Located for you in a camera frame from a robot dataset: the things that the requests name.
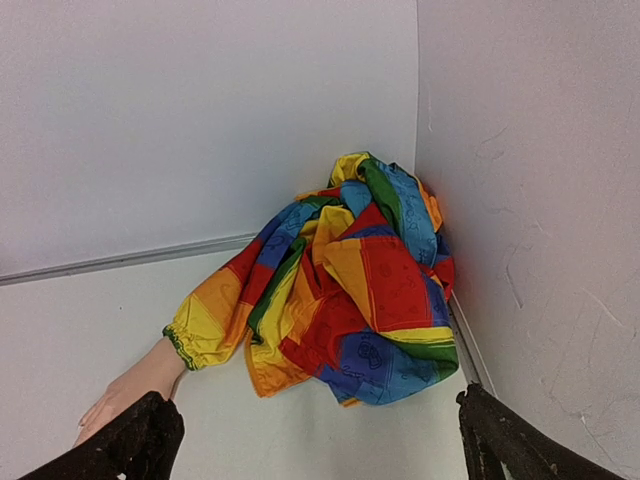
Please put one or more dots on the rainbow coloured sleeve cloth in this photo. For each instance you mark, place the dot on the rainbow coloured sleeve cloth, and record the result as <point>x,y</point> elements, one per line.
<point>349,285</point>

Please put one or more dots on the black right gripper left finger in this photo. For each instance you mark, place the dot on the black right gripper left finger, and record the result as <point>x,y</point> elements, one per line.
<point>141,443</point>

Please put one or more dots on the mannequin hand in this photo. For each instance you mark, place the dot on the mannequin hand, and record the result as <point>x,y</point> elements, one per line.
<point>160,370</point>

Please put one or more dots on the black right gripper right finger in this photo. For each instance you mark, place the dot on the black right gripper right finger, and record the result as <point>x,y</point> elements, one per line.
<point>499,444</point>

